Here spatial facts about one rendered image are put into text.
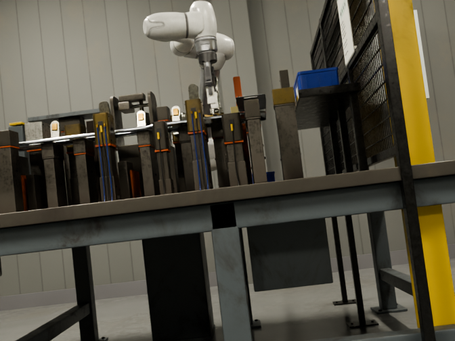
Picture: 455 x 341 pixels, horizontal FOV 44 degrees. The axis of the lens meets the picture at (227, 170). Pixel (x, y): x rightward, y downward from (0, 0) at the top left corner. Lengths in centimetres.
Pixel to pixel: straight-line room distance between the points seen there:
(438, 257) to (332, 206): 36
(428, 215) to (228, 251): 60
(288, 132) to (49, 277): 353
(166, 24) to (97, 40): 306
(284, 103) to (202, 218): 67
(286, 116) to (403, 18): 55
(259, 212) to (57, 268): 375
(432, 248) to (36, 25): 441
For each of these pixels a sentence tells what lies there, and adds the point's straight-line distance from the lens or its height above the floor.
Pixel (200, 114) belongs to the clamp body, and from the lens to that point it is 204.
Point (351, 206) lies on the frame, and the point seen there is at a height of 61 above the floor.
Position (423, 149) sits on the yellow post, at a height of 75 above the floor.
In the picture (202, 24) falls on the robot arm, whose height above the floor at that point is 138.
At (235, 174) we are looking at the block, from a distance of 203.
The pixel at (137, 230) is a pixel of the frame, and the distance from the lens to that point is 166.
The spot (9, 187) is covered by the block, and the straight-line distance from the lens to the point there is 226.
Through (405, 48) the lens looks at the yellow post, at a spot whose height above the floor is 106.
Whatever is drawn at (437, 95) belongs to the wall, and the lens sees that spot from 533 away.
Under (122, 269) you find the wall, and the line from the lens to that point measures 509.
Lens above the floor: 63
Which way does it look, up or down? 4 degrees up
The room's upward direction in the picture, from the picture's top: 7 degrees counter-clockwise
